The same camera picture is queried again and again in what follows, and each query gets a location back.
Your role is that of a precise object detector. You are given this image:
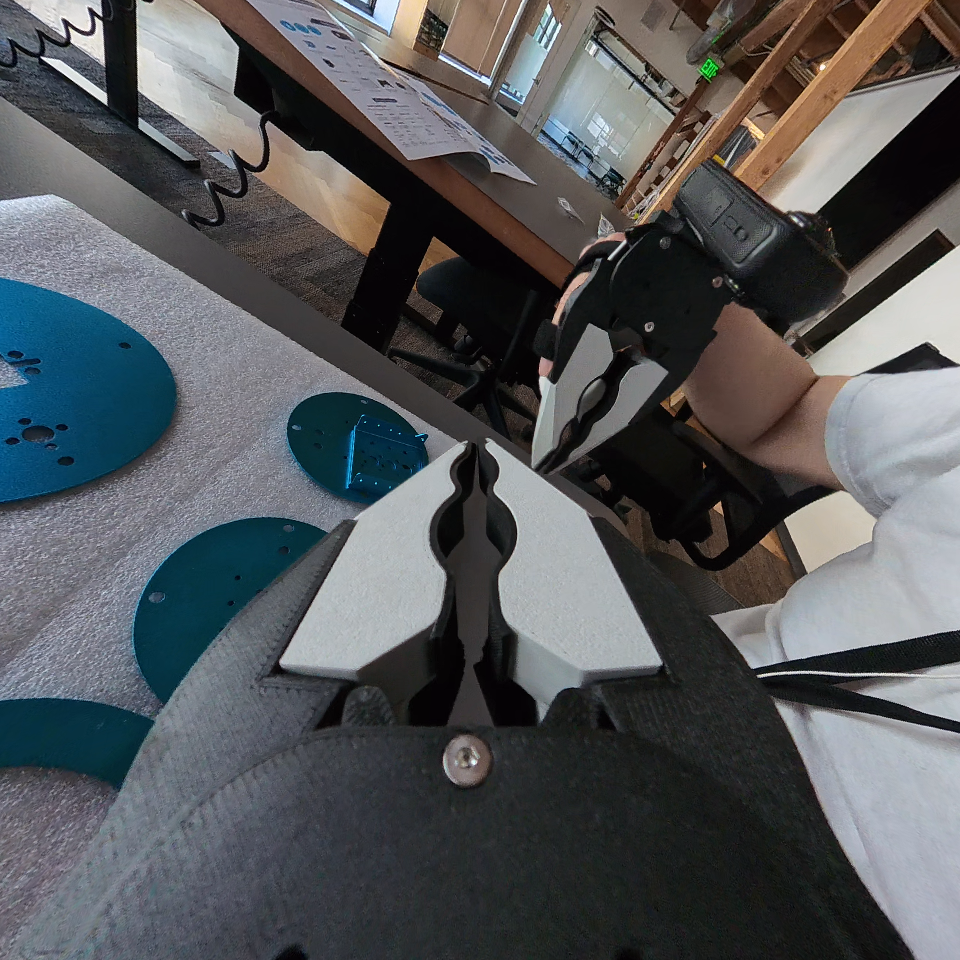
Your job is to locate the brown wooden table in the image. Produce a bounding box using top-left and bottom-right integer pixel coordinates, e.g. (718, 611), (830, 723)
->
(191, 0), (646, 290)

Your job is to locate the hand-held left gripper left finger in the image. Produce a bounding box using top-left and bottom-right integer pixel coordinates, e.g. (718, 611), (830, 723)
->
(277, 441), (477, 682)

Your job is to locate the person in white shirt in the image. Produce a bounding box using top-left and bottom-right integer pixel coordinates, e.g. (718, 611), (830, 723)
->
(708, 367), (960, 960)

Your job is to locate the blue square metal bracket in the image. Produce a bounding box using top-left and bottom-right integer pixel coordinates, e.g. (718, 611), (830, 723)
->
(339, 414), (430, 502)

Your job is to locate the black standing desk frame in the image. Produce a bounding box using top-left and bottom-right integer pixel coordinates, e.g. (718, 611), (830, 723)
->
(37, 0), (202, 168)

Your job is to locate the white foam sheet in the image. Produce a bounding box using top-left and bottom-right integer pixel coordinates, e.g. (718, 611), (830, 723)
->
(0, 193), (451, 946)

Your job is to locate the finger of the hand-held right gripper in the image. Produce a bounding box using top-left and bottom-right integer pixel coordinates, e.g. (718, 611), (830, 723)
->
(531, 324), (622, 474)
(544, 358), (671, 476)

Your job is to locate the blue metal ring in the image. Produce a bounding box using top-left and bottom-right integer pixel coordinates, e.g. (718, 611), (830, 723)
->
(0, 697), (155, 790)

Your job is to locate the medium blue drilled disc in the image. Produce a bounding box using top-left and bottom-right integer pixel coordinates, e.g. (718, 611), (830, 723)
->
(132, 517), (331, 704)

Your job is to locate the black office chair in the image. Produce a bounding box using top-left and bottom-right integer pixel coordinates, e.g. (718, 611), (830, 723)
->
(390, 255), (556, 444)

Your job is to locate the person's right hand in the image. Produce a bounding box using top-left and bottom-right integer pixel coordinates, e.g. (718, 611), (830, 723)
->
(537, 231), (631, 382)

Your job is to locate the printed paper sheet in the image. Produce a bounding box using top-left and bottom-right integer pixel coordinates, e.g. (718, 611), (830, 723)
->
(247, 0), (537, 185)

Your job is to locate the wooden beam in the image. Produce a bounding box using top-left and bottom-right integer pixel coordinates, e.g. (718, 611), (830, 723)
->
(735, 0), (931, 189)
(645, 0), (826, 219)

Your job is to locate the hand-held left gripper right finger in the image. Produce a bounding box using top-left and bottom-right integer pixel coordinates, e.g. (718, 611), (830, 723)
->
(480, 437), (666, 693)

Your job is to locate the black coiled cable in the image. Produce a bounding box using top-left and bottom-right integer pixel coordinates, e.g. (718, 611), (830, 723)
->
(182, 111), (280, 230)
(0, 0), (121, 69)

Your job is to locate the black table leg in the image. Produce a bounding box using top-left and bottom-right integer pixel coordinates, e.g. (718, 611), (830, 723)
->
(341, 172), (440, 354)

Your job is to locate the black lanyard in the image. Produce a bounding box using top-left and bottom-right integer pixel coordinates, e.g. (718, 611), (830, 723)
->
(753, 630), (960, 736)

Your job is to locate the large blue disc rectangular hole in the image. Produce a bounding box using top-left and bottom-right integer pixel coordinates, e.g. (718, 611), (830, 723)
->
(0, 277), (179, 504)

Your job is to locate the black chair armrest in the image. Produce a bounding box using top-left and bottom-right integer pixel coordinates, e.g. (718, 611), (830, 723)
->
(660, 420), (834, 573)

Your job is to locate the small blue metal disc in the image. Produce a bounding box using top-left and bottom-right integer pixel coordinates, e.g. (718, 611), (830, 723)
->
(287, 391), (430, 505)

